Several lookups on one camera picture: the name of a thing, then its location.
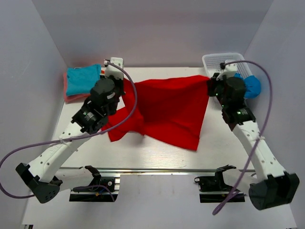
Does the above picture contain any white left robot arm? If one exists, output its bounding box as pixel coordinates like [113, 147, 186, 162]
[16, 75, 124, 204]

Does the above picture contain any crumpled blue t shirt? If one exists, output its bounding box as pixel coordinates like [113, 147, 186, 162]
[234, 73, 261, 99]

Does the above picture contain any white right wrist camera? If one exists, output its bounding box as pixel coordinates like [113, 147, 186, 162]
[216, 62, 238, 81]

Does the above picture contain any red t shirt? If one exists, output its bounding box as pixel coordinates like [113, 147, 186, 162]
[102, 75, 209, 151]

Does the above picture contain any folded pink t shirt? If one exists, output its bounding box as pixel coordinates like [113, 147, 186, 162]
[63, 73, 90, 104]

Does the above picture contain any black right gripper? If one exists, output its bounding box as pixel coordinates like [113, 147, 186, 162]
[207, 72, 230, 108]

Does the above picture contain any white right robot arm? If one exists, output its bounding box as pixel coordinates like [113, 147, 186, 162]
[207, 73, 300, 210]

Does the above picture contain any folded teal t shirt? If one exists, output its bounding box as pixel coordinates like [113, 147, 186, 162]
[66, 64, 102, 96]

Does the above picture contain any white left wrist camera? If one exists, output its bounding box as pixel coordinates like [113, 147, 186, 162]
[104, 57, 124, 80]

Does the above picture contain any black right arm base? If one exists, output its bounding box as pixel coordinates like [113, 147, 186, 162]
[194, 165, 236, 203]

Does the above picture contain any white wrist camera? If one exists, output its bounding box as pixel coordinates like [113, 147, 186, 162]
[104, 57, 124, 80]
[216, 62, 238, 81]

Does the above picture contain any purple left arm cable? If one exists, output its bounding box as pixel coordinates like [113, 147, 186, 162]
[0, 61, 138, 198]

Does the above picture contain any white plastic basket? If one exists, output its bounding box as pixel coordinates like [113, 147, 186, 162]
[202, 52, 253, 79]

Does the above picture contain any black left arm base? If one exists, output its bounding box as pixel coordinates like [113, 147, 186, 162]
[69, 166, 119, 202]

